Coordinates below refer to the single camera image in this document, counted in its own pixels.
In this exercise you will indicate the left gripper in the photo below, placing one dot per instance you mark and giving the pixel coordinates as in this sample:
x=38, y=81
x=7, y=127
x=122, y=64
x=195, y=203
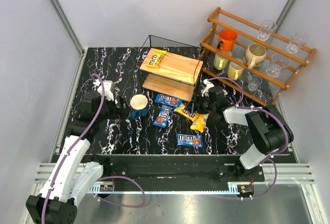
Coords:
x=121, y=103

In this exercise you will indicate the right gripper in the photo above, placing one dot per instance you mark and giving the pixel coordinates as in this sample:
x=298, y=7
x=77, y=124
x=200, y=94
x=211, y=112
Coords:
x=199, y=104

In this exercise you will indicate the yellow M&M bag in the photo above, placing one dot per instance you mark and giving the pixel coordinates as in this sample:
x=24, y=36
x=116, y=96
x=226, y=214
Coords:
x=186, y=113
x=156, y=58
x=200, y=123

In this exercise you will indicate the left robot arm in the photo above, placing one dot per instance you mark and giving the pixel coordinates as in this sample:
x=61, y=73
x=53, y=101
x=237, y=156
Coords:
x=59, y=198

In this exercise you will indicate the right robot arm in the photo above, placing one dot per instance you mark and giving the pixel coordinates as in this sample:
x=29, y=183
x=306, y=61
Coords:
x=269, y=131

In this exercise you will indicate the blue ceramic mug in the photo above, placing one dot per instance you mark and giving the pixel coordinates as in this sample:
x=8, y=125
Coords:
x=140, y=106

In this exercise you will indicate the yellow mug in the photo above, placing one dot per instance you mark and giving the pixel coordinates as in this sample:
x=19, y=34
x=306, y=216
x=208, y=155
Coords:
x=234, y=71

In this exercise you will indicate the green mug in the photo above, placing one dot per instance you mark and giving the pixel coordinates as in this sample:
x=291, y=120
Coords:
x=220, y=62

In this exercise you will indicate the clear glass lower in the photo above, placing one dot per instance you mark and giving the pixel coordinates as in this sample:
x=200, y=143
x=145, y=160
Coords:
x=254, y=82

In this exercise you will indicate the clear glass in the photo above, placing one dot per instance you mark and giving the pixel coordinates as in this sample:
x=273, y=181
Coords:
x=266, y=29
x=297, y=41
x=277, y=65
x=254, y=82

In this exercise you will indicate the blue M&M bag upper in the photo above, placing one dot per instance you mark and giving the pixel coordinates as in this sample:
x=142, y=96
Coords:
x=168, y=100

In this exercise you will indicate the blue m&m bag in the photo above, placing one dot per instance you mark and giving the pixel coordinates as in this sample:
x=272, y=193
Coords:
x=189, y=140
x=163, y=116
x=168, y=100

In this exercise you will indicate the blue M&M bag front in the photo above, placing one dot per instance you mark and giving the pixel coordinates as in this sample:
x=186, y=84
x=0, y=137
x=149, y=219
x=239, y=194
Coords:
x=189, y=140

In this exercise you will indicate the blue M&M bag centre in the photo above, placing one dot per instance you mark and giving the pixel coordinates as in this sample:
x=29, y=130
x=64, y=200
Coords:
x=163, y=116

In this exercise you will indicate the wooden cup rack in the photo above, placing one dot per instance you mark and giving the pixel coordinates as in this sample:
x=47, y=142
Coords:
x=242, y=61

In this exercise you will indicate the beige mug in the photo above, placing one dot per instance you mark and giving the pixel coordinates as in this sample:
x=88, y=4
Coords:
x=254, y=55

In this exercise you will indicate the orange mug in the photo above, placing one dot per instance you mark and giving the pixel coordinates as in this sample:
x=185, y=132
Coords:
x=226, y=40

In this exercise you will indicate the clear glass middle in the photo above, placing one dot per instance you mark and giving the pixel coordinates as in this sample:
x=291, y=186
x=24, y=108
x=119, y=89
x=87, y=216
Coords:
x=277, y=65

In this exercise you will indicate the clear glass top left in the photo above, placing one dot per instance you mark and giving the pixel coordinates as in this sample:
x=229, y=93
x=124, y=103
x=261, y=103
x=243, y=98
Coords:
x=266, y=29

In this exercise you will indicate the clear glass top right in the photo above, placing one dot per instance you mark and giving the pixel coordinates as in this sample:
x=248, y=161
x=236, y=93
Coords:
x=297, y=41

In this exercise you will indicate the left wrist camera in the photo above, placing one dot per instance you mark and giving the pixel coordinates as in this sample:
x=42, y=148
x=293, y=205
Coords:
x=108, y=89

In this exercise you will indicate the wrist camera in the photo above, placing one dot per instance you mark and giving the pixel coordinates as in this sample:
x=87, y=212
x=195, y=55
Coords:
x=208, y=85
x=108, y=89

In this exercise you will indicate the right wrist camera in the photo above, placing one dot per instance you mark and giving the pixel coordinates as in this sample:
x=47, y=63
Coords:
x=208, y=85

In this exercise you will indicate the two-tier wood wire shelf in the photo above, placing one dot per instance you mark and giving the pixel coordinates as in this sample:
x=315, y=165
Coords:
x=178, y=72

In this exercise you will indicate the aluminium rail frame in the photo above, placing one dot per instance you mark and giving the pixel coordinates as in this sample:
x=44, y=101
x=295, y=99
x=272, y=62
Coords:
x=315, y=207

